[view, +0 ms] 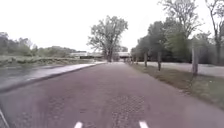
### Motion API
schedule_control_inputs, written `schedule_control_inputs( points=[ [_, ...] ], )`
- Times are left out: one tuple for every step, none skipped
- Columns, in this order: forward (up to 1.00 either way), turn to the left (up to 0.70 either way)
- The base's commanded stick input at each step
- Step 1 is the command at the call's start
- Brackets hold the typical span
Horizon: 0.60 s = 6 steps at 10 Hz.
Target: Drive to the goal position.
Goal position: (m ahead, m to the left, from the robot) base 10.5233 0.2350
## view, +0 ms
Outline low pale building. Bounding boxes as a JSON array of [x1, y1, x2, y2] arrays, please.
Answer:
[[69, 51, 133, 63]]

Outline reddish grey paved path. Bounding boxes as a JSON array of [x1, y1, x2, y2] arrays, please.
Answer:
[[0, 61, 224, 128]]

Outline lone spreading tree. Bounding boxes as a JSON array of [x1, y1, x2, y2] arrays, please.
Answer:
[[87, 14, 130, 63]]

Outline wood of tall trees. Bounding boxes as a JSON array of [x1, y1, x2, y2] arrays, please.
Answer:
[[130, 0, 224, 66]]

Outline robot's own part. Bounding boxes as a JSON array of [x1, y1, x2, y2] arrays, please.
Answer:
[[138, 120, 150, 128], [73, 121, 84, 128]]

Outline grey wet asphalt road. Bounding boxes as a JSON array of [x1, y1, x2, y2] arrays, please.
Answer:
[[0, 61, 108, 93]]

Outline rough grass field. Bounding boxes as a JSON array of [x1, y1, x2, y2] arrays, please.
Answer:
[[0, 54, 98, 70]]

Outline grass verge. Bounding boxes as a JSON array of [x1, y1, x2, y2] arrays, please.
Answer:
[[129, 63, 224, 109]]

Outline low dark tree line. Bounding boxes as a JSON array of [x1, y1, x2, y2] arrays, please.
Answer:
[[0, 31, 83, 58]]

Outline pale side road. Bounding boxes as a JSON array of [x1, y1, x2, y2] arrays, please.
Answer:
[[137, 61, 224, 79]]

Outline post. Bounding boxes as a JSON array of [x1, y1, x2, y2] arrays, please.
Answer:
[[191, 46, 200, 76], [143, 51, 149, 68], [157, 49, 163, 72]]

